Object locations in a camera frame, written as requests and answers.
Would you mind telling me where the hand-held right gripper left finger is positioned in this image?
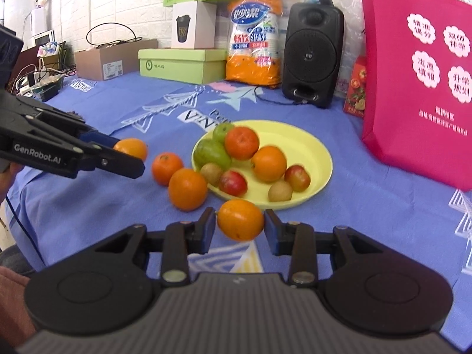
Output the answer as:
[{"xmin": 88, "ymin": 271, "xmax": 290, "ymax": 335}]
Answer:
[{"xmin": 96, "ymin": 206, "xmax": 217, "ymax": 288}]

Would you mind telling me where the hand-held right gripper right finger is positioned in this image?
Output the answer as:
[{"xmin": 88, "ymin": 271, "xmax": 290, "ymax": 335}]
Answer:
[{"xmin": 263, "ymin": 208, "xmax": 385, "ymax": 286}]

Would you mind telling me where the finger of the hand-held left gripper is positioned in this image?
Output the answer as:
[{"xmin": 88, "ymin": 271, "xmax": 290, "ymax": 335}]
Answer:
[
  {"xmin": 25, "ymin": 100, "xmax": 120, "ymax": 150},
  {"xmin": 78, "ymin": 143, "xmax": 146, "ymax": 181}
]

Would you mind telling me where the small orange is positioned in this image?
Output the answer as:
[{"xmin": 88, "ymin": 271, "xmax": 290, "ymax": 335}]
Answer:
[{"xmin": 112, "ymin": 137, "xmax": 149, "ymax": 162}]

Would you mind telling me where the yellowish orange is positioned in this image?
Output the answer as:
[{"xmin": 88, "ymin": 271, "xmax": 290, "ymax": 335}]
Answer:
[{"xmin": 217, "ymin": 199, "xmax": 265, "ymax": 242}]

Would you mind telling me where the brown kiwi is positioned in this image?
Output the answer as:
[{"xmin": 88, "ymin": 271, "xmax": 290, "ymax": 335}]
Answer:
[
  {"xmin": 268, "ymin": 181, "xmax": 294, "ymax": 203},
  {"xmin": 200, "ymin": 163, "xmax": 224, "ymax": 187}
]

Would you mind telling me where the large orange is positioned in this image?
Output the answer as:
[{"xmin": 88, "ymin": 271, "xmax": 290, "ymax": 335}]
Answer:
[{"xmin": 168, "ymin": 168, "xmax": 208, "ymax": 212}]

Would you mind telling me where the mandarin with stem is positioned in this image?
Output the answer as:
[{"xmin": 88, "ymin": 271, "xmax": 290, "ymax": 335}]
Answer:
[{"xmin": 151, "ymin": 152, "xmax": 184, "ymax": 187}]

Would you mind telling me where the dark red apple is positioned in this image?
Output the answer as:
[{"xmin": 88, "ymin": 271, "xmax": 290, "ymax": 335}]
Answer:
[{"xmin": 284, "ymin": 165, "xmax": 311, "ymax": 192}]

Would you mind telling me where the round orange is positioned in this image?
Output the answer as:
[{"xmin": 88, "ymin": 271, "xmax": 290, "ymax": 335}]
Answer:
[{"xmin": 251, "ymin": 145, "xmax": 288, "ymax": 182}]

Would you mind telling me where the large green mango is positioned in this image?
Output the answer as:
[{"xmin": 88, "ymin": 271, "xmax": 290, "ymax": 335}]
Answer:
[{"xmin": 194, "ymin": 138, "xmax": 232, "ymax": 170}]

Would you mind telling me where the dark orange mandarin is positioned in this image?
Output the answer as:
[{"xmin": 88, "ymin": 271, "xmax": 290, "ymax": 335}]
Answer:
[{"xmin": 224, "ymin": 126, "xmax": 260, "ymax": 161}]

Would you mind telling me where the yellow plate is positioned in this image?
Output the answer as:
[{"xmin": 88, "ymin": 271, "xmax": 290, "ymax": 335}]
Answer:
[{"xmin": 191, "ymin": 119, "xmax": 333, "ymax": 211}]

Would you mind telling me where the person's left hand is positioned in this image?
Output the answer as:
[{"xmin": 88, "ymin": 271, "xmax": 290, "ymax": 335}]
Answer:
[{"xmin": 0, "ymin": 161, "xmax": 24, "ymax": 203}]

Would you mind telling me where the brown cardboard box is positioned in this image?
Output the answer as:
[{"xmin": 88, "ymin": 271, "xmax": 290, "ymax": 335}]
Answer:
[{"xmin": 74, "ymin": 39, "xmax": 159, "ymax": 82}]

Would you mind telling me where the blue printed tablecloth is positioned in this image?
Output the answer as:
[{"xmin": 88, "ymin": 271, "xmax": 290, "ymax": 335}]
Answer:
[{"xmin": 5, "ymin": 70, "xmax": 472, "ymax": 351}]

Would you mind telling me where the dark grey cloth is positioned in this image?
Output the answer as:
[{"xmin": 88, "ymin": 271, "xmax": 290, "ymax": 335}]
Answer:
[{"xmin": 0, "ymin": 245, "xmax": 35, "ymax": 275}]

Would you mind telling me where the light green shoe box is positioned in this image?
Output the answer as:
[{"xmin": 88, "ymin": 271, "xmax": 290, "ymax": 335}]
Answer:
[{"xmin": 138, "ymin": 49, "xmax": 228, "ymax": 85}]

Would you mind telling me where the small white monitor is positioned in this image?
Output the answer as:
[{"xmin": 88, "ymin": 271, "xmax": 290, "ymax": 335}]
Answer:
[{"xmin": 31, "ymin": 30, "xmax": 56, "ymax": 48}]

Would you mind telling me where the white appliance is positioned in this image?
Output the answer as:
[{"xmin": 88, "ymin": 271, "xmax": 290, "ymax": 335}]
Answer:
[{"xmin": 30, "ymin": 7, "xmax": 48, "ymax": 37}]

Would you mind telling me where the white cup box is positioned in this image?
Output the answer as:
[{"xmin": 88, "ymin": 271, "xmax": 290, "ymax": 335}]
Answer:
[{"xmin": 171, "ymin": 1, "xmax": 217, "ymax": 50}]

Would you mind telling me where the orange fabric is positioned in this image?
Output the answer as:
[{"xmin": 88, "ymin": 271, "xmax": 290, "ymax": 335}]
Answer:
[{"xmin": 0, "ymin": 265, "xmax": 37, "ymax": 340}]

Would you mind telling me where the small red box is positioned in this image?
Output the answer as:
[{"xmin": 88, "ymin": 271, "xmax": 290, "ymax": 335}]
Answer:
[{"xmin": 343, "ymin": 56, "xmax": 367, "ymax": 119}]

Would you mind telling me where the clear plastic box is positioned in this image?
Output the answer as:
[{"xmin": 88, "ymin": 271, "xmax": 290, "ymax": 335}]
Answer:
[{"xmin": 215, "ymin": 2, "xmax": 237, "ymax": 50}]

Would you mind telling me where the pink tote bag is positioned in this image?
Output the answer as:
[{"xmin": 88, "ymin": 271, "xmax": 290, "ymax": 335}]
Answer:
[{"xmin": 361, "ymin": 0, "xmax": 472, "ymax": 192}]

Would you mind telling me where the orange bag of paper cups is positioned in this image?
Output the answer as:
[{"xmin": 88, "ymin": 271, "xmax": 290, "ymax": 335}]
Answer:
[{"xmin": 226, "ymin": 0, "xmax": 284, "ymax": 89}]

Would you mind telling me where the black speaker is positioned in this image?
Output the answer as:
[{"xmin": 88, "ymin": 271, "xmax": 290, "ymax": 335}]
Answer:
[{"xmin": 282, "ymin": 0, "xmax": 345, "ymax": 109}]

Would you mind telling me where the floral plastic bag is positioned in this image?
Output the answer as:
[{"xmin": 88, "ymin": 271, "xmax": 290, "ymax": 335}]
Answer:
[{"xmin": 321, "ymin": 0, "xmax": 369, "ymax": 96}]

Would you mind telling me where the power strip with cables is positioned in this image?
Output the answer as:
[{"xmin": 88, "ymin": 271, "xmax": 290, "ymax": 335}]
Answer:
[{"xmin": 11, "ymin": 63, "xmax": 63, "ymax": 102}]

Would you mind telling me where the black cable loop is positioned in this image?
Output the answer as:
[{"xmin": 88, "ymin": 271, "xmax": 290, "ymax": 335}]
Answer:
[{"xmin": 86, "ymin": 22, "xmax": 142, "ymax": 49}]

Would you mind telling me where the black speaker cable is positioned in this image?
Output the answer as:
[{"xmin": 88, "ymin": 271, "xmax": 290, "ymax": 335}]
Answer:
[{"xmin": 254, "ymin": 86, "xmax": 307, "ymax": 106}]

